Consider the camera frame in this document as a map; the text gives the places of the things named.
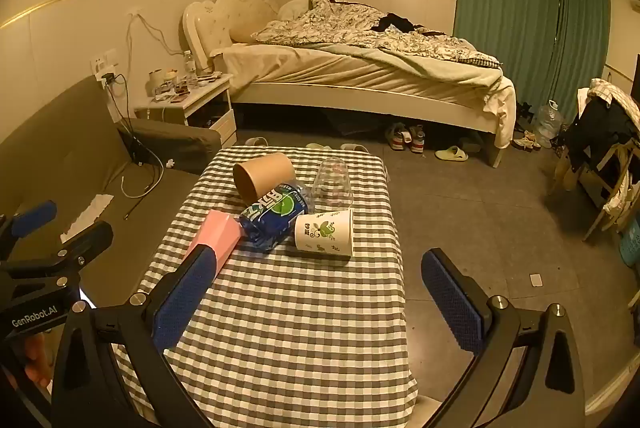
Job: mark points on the patterned quilt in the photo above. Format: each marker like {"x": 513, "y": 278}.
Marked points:
{"x": 350, "y": 32}

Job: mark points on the pink carton box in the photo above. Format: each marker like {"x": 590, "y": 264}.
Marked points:
{"x": 215, "y": 233}

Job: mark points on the white bed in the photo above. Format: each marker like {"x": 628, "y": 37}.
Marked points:
{"x": 360, "y": 95}

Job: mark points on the small white card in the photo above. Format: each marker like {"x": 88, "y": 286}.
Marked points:
{"x": 535, "y": 280}

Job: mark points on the cream tufted pillow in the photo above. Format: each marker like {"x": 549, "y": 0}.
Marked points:
{"x": 242, "y": 12}

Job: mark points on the beige bed sheet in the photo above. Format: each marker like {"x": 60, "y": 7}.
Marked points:
{"x": 400, "y": 72}

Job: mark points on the pale slipper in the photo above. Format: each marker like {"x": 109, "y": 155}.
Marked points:
{"x": 451, "y": 153}

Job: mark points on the black garment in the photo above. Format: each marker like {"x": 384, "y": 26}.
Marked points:
{"x": 392, "y": 23}

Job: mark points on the white wall socket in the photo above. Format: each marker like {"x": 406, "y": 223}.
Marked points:
{"x": 103, "y": 60}

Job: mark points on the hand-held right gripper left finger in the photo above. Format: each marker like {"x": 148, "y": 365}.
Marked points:
{"x": 182, "y": 298}

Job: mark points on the wooden chair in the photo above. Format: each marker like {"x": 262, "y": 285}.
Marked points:
{"x": 607, "y": 167}

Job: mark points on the white paper cup green print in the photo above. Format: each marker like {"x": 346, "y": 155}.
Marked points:
{"x": 325, "y": 233}

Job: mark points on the grey checked tablecloth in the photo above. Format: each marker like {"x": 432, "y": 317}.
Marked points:
{"x": 300, "y": 318}

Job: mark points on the large water jug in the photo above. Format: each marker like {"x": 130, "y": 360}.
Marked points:
{"x": 546, "y": 120}

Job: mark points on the dark jacket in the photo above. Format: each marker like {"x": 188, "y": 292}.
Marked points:
{"x": 597, "y": 127}

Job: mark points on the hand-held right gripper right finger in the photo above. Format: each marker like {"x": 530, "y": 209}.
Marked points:
{"x": 450, "y": 303}

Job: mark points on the green curtain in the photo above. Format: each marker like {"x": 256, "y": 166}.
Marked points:
{"x": 505, "y": 7}

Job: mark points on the clear water bottle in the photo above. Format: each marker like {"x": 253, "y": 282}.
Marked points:
{"x": 189, "y": 63}

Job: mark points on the white tissue paper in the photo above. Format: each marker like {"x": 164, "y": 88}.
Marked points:
{"x": 87, "y": 218}

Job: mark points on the crushed blue plastic bottle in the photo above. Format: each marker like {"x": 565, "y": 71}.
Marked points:
{"x": 272, "y": 213}

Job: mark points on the brown paper cup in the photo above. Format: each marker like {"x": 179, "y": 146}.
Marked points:
{"x": 265, "y": 175}

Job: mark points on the white nightstand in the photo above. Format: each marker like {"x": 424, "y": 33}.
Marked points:
{"x": 210, "y": 107}

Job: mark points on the grey sofa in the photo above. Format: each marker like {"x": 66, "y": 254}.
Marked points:
{"x": 60, "y": 147}

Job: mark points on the clear plastic cup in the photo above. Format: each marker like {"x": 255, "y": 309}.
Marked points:
{"x": 332, "y": 188}

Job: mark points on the grey slipper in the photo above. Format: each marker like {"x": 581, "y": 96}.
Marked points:
{"x": 256, "y": 141}
{"x": 354, "y": 147}

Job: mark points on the plaid cloth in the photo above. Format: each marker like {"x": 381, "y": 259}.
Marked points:
{"x": 607, "y": 92}

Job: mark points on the white sneaker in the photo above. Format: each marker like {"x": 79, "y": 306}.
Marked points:
{"x": 417, "y": 140}
{"x": 397, "y": 138}

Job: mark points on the person's left hand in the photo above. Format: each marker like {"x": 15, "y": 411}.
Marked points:
{"x": 36, "y": 360}

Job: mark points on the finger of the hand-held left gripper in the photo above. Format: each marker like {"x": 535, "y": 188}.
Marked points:
{"x": 90, "y": 238}
{"x": 32, "y": 218}

